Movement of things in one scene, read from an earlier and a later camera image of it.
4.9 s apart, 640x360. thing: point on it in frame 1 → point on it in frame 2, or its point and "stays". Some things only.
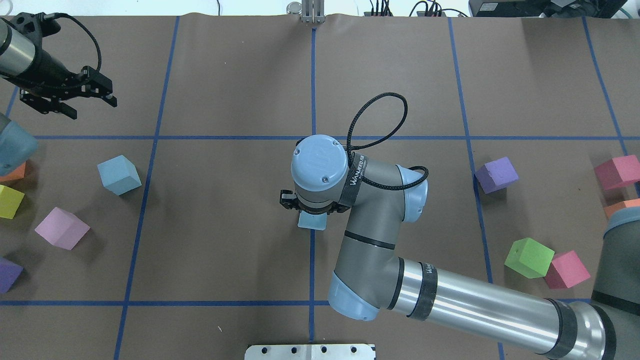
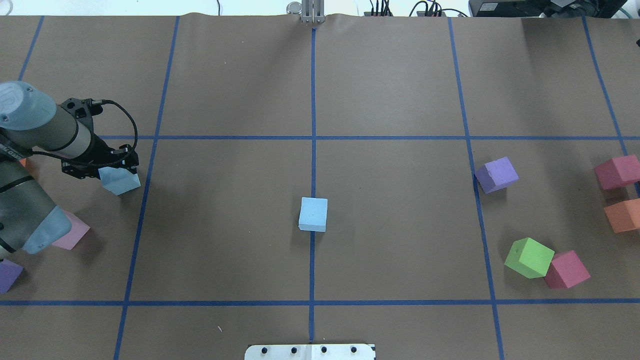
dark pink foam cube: [619, 171] stays
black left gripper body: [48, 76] → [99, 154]
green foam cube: [529, 258] stays
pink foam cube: [566, 270] stays
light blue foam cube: [318, 221] stays
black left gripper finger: [46, 106] → [80, 169]
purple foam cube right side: [496, 175] stays
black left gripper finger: [101, 87] → [129, 158]
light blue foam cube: [119, 175] stays
